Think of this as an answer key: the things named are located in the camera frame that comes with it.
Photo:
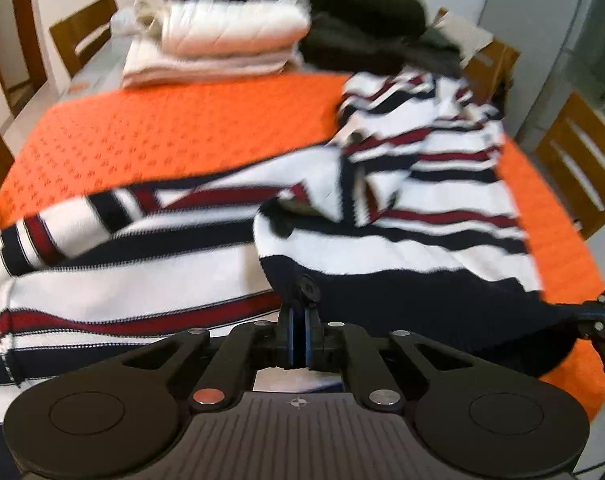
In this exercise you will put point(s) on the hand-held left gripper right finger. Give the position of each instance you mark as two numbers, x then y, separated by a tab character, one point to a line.
309	340

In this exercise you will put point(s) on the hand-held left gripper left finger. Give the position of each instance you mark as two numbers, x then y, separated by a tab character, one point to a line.
292	340

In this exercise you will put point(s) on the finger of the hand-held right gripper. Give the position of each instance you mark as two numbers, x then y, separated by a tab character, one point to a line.
597	315

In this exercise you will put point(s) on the striped knit sweater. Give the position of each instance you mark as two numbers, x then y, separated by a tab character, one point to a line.
132	280

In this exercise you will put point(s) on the wooden chair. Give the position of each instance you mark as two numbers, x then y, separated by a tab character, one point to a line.
492	60
549	160
65	35

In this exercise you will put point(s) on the orange patterned blanket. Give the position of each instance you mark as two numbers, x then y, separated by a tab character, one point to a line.
157	130

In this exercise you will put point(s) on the folded white quilted jacket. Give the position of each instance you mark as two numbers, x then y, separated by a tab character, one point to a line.
222	35

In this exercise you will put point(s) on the folded dark grey garment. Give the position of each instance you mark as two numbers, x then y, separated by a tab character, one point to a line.
432	45

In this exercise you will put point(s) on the folded black garment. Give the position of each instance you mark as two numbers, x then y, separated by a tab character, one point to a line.
362	15

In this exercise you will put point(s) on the wooden door frame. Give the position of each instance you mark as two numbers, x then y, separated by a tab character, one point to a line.
25	20

